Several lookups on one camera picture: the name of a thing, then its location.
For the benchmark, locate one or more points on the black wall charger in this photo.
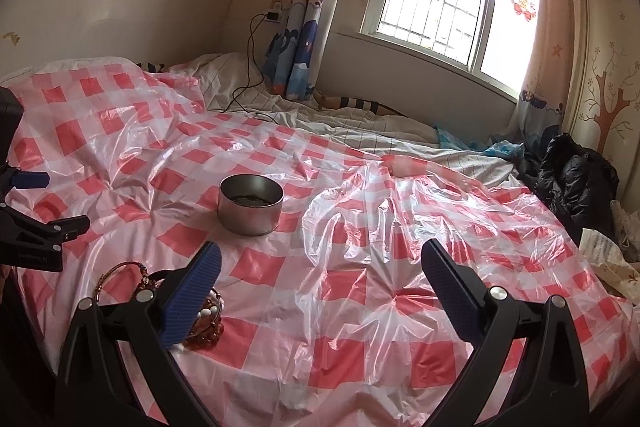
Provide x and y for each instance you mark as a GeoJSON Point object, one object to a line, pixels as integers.
{"type": "Point", "coordinates": [272, 14]}

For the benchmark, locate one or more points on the white bedsheet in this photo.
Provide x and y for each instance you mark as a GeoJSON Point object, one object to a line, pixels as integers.
{"type": "Point", "coordinates": [350, 127]}

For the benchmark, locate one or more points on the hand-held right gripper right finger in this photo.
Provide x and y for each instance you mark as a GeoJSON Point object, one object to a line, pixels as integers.
{"type": "Point", "coordinates": [450, 292]}

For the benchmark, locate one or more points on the blue plastic bag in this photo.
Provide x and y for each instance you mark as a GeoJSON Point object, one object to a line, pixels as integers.
{"type": "Point", "coordinates": [505, 152]}

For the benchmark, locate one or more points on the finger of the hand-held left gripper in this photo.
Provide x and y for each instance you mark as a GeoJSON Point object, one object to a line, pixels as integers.
{"type": "Point", "coordinates": [30, 180]}
{"type": "Point", "coordinates": [55, 228]}

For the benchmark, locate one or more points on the black puffer jacket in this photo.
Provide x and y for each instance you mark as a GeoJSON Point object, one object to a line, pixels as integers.
{"type": "Point", "coordinates": [575, 182]}

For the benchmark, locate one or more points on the window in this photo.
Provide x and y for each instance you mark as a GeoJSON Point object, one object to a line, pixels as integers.
{"type": "Point", "coordinates": [435, 7]}

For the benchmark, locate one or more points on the cartoon window sticker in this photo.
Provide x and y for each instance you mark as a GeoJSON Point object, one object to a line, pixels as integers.
{"type": "Point", "coordinates": [523, 5]}

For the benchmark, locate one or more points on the striped pillow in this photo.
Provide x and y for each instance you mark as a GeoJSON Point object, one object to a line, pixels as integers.
{"type": "Point", "coordinates": [350, 102]}

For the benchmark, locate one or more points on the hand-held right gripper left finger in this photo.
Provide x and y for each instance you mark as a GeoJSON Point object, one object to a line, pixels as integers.
{"type": "Point", "coordinates": [192, 297]}

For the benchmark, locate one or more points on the pink checked plastic sheet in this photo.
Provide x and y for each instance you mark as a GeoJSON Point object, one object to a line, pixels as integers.
{"type": "Point", "coordinates": [350, 307]}

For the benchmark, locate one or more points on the round metal tin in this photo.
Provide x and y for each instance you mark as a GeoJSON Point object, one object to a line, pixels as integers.
{"type": "Point", "coordinates": [245, 217]}

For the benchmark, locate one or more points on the pink star print curtain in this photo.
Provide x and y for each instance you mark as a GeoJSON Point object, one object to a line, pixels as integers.
{"type": "Point", "coordinates": [550, 32]}

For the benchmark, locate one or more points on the wardrobe with tree decoration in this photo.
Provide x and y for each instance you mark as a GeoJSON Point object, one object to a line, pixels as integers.
{"type": "Point", "coordinates": [610, 82]}

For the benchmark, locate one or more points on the crumpled paper bag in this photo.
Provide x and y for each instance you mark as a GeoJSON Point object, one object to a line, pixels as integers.
{"type": "Point", "coordinates": [600, 252]}

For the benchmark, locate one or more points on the blue cartoon print curtain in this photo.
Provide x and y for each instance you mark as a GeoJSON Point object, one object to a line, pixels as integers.
{"type": "Point", "coordinates": [305, 32]}

